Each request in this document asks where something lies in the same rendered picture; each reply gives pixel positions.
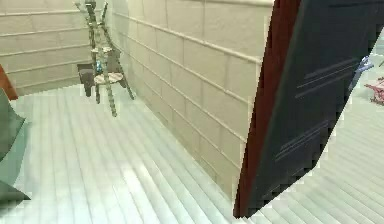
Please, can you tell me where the dark room door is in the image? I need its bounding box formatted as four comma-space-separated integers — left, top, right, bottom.
232, 0, 384, 219

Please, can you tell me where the red brown furniture corner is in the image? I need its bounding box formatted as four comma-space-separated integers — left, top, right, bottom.
0, 64, 19, 101

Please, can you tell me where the blue door handle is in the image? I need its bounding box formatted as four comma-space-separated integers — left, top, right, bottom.
348, 55, 375, 92

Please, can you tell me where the grey tripod shelf stand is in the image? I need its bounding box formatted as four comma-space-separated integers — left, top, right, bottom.
73, 0, 136, 118

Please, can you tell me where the green cushion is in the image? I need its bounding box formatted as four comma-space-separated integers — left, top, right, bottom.
0, 89, 32, 203

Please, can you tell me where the pink red object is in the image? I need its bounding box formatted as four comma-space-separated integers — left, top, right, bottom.
363, 77, 384, 106

